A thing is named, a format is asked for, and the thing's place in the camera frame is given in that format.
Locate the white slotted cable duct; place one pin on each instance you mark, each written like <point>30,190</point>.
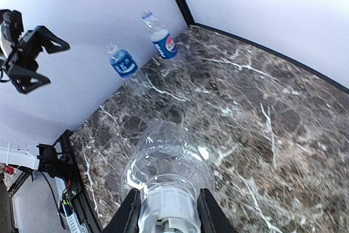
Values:
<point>70,214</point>

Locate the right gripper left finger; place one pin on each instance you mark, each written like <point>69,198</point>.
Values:
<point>126,218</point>

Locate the black front frame rail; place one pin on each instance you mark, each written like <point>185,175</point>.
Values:
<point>76,189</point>

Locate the blue cap pepsi bottle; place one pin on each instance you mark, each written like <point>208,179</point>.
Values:
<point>161,38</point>

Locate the white cap blue label bottle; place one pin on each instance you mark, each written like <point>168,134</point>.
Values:
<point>127,68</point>

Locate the clear unlabeled plastic bottle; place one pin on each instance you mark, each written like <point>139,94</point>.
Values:
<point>169,171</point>

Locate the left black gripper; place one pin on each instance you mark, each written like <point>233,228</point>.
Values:
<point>21,66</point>

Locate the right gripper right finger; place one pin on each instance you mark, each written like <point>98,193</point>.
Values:
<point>212,217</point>

